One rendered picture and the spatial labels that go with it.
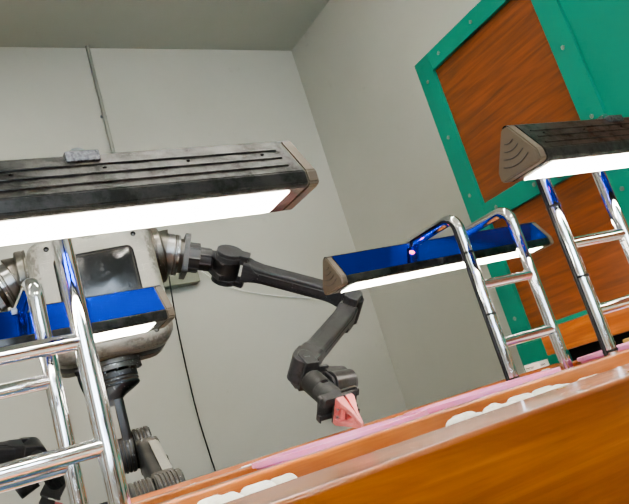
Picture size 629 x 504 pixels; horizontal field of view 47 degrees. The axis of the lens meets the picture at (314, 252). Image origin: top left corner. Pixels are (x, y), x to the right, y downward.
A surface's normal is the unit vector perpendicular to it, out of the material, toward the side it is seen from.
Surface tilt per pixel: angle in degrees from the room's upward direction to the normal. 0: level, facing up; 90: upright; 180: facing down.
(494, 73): 90
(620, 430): 90
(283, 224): 90
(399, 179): 90
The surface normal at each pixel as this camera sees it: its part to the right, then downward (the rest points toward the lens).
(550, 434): 0.44, -0.33
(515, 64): -0.85, 0.14
